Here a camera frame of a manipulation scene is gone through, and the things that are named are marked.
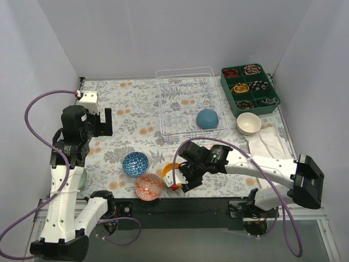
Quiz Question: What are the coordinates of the mint green bowl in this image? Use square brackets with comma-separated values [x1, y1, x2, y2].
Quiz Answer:
[78, 170, 87, 190]

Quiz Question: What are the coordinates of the floral table mat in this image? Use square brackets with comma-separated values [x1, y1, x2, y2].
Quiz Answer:
[78, 76, 292, 199]

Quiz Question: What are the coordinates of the cream white bowl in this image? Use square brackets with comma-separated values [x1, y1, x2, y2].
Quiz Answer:
[237, 112, 262, 135]

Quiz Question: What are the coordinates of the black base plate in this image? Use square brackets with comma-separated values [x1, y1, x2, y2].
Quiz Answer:
[107, 197, 276, 230]

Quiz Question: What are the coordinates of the red patterned bowl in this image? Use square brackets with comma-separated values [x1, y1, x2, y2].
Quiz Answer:
[135, 173, 164, 201]

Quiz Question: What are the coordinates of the green compartment tray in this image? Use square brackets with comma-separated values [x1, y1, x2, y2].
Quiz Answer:
[220, 63, 281, 117]

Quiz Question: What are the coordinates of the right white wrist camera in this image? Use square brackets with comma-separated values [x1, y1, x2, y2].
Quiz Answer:
[163, 169, 188, 187]

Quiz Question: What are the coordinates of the aluminium frame rail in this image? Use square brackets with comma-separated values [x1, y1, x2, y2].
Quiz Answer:
[32, 198, 328, 222]

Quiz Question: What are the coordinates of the dark blue bowl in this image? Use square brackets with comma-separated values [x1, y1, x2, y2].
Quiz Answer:
[196, 109, 219, 130]

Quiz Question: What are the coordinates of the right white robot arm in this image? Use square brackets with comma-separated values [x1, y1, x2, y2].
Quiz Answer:
[169, 139, 324, 218]

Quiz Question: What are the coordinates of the yellow bowl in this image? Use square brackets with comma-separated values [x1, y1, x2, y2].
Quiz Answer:
[161, 163, 179, 187]

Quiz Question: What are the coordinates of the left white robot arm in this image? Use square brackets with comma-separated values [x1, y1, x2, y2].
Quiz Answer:
[29, 105, 116, 261]

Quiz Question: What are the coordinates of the white cloth towel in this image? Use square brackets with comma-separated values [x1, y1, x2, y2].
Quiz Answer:
[245, 124, 293, 159]

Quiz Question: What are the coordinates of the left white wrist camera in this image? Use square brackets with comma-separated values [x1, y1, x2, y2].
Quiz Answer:
[76, 91, 99, 114]

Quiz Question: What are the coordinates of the blue patterned bowl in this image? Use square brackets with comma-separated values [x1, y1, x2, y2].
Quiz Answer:
[122, 152, 149, 178]

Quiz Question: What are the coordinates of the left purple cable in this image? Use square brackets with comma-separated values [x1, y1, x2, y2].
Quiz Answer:
[0, 89, 142, 260]

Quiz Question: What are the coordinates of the white wire dish rack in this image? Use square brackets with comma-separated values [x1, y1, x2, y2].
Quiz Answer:
[155, 67, 227, 144]

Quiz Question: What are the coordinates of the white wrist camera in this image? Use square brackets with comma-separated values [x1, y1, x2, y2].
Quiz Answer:
[163, 169, 188, 187]
[76, 91, 99, 114]

